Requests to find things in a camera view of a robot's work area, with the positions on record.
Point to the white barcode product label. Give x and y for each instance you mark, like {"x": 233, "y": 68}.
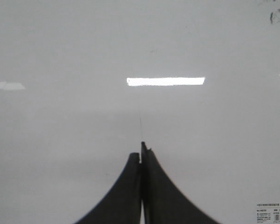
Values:
{"x": 268, "y": 213}

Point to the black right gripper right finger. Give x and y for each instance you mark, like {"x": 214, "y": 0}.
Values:
{"x": 163, "y": 202}

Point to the white whiteboard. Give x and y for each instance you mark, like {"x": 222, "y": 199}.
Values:
{"x": 84, "y": 82}

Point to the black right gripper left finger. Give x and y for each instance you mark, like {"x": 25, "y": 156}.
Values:
{"x": 122, "y": 203}

